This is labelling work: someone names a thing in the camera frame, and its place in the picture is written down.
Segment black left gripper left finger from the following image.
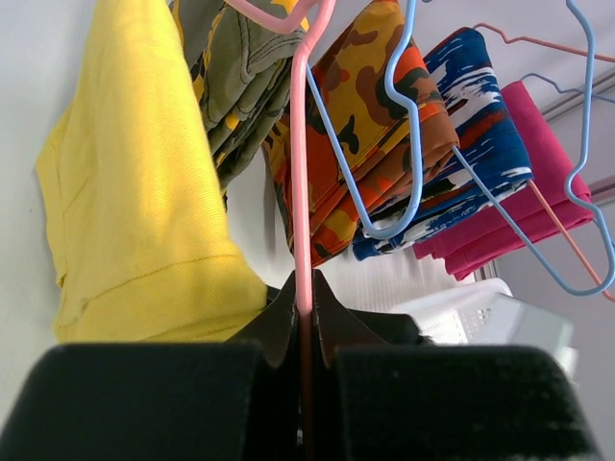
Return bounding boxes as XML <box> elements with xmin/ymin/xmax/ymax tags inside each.
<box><xmin>1</xmin><ymin>279</ymin><xmax>305</xmax><ymax>460</ymax></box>

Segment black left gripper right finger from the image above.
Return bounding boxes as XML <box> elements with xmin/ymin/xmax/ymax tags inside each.
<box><xmin>312</xmin><ymin>271</ymin><xmax>603</xmax><ymax>460</ymax></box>

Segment light blue hanger camo trousers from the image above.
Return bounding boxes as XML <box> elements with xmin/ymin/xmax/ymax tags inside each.
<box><xmin>305</xmin><ymin>0</ymin><xmax>424</xmax><ymax>240</ymax></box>

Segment grey yellow camouflage trousers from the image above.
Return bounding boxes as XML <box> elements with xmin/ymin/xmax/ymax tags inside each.
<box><xmin>169</xmin><ymin>1</ymin><xmax>308</xmax><ymax>189</ymax></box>

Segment blue white patterned trousers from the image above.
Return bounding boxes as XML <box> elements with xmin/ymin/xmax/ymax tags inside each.
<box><xmin>352</xmin><ymin>27</ymin><xmax>533</xmax><ymax>261</ymax></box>

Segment orange camouflage trousers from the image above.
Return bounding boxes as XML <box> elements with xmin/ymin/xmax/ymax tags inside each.
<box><xmin>261</xmin><ymin>0</ymin><xmax>461</xmax><ymax>270</ymax></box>

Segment light blue hanger orange trousers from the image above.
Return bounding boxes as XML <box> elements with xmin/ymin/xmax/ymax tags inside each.
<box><xmin>454</xmin><ymin>0</ymin><xmax>614</xmax><ymax>297</ymax></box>

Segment light blue hanger magenta trousers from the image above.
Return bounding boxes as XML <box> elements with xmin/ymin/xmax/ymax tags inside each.
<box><xmin>519</xmin><ymin>72</ymin><xmax>615</xmax><ymax>105</ymax></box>

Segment white perforated plastic basket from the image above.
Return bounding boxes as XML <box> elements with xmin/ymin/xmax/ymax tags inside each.
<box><xmin>322</xmin><ymin>250</ymin><xmax>578</xmax><ymax>377</ymax></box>

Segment pink wire hanger blue trousers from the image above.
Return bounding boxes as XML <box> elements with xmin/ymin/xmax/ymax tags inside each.
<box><xmin>473</xmin><ymin>22</ymin><xmax>615</xmax><ymax>303</ymax></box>

